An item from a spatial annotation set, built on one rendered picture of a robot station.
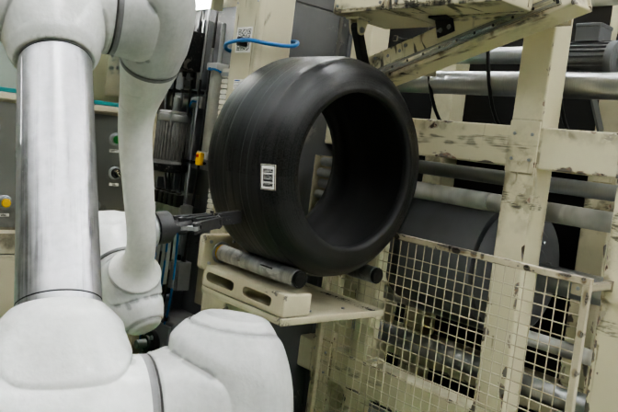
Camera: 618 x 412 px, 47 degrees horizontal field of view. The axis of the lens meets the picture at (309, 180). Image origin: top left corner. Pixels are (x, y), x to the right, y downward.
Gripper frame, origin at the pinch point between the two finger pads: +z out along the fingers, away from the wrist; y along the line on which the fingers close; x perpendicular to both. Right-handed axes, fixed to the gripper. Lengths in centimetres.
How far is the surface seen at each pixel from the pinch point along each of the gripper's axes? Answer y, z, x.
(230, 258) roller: 15.4, 11.4, 15.1
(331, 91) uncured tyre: -12.1, 21.9, -30.7
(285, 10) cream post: 25, 38, -53
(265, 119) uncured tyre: -6.3, 6.1, -24.1
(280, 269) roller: -5.7, 12.0, 13.7
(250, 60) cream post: 27, 27, -39
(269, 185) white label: -10.8, 4.2, -9.0
